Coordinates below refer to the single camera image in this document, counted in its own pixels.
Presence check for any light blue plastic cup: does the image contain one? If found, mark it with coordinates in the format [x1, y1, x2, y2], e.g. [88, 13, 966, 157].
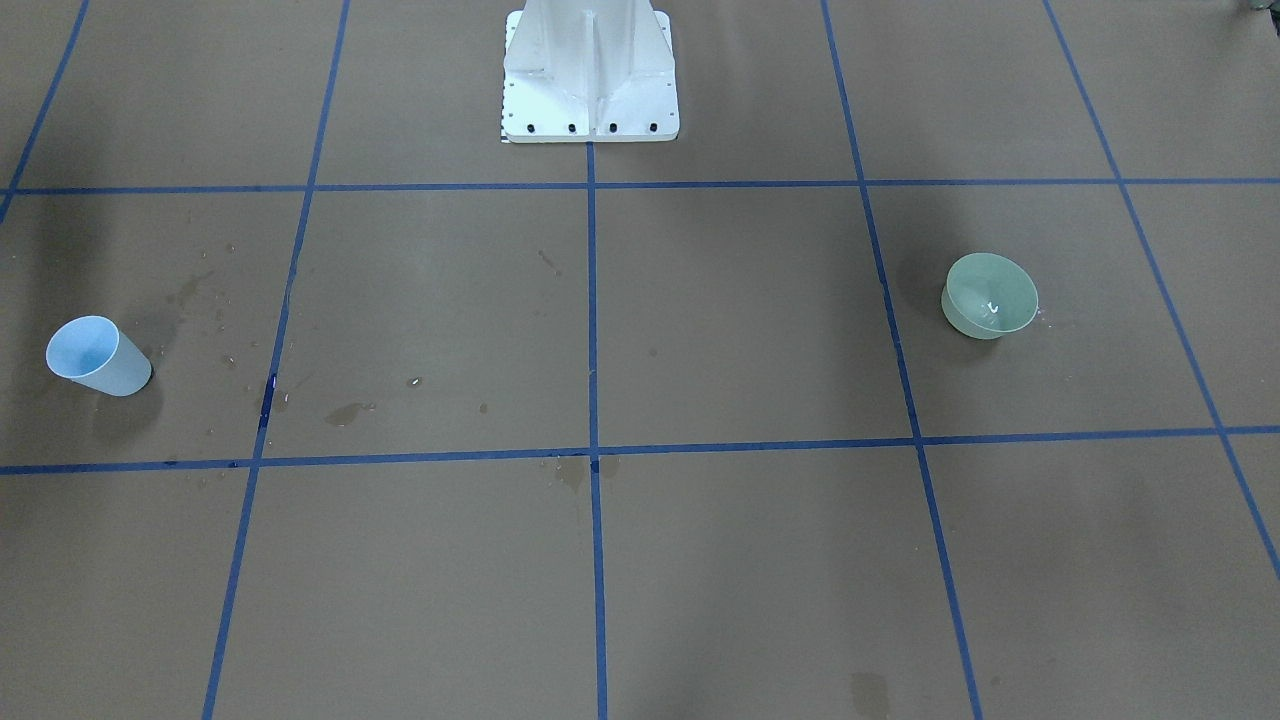
[45, 315, 154, 397]

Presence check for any mint green bowl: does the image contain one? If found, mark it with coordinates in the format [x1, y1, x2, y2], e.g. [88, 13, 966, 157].
[940, 252, 1041, 341]

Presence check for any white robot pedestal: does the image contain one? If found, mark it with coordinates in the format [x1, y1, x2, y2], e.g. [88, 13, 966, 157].
[500, 1, 681, 143]

